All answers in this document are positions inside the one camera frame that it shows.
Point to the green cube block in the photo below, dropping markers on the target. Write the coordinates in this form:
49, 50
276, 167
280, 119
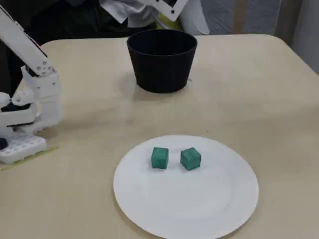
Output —
159, 158
190, 159

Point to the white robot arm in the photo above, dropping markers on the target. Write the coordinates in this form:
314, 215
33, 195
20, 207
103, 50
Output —
20, 42

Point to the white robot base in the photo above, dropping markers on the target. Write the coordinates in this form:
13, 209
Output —
22, 147

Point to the white round plate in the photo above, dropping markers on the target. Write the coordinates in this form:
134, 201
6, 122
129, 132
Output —
199, 199

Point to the black plastic cup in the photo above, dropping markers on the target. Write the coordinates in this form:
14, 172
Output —
162, 69

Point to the yellow green cushion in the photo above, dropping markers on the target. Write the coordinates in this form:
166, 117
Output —
169, 23

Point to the green tape strip on table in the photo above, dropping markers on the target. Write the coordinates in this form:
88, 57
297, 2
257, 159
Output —
53, 149

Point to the white grey garment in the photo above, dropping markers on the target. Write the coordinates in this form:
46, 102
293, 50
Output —
117, 11

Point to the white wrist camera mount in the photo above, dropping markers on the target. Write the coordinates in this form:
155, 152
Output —
178, 11

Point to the wooden post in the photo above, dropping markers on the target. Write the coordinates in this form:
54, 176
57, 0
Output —
240, 16

